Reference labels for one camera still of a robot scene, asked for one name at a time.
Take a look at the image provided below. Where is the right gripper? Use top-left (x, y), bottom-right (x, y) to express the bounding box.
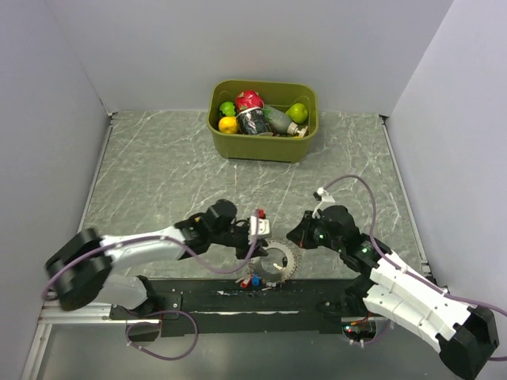
top-left (287, 211), bottom-right (344, 253)

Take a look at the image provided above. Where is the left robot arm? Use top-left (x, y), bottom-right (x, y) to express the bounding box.
top-left (41, 199), bottom-right (271, 318)

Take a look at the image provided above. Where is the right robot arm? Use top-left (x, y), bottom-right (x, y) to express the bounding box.
top-left (287, 205), bottom-right (499, 379)

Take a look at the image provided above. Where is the olive green plastic bin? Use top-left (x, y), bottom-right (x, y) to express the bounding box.
top-left (208, 79), bottom-right (319, 163)

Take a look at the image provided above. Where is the yellow lemon in bin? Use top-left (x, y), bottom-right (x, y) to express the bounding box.
top-left (218, 116), bottom-right (240, 135)

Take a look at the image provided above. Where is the black can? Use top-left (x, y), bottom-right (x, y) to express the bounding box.
top-left (237, 107), bottom-right (273, 136)

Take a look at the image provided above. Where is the grey pump bottle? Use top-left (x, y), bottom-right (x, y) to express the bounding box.
top-left (263, 104), bottom-right (308, 138)

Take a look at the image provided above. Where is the green pepper toy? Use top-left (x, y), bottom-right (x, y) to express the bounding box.
top-left (219, 101), bottom-right (237, 118)

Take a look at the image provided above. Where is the red dragon fruit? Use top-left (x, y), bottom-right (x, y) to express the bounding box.
top-left (235, 90), bottom-right (264, 112)

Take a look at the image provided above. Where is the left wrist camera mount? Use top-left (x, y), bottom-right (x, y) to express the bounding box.
top-left (249, 209), bottom-right (272, 243)

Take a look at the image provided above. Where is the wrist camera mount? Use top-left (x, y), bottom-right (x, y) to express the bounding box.
top-left (312, 187), bottom-right (336, 219)
top-left (249, 209), bottom-right (272, 243)

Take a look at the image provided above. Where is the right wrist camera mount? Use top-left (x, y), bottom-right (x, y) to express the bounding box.
top-left (312, 187), bottom-right (336, 219)

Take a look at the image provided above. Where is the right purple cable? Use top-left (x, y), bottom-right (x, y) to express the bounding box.
top-left (322, 174), bottom-right (507, 362)

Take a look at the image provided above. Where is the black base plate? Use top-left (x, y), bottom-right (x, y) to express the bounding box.
top-left (109, 279), bottom-right (380, 337)

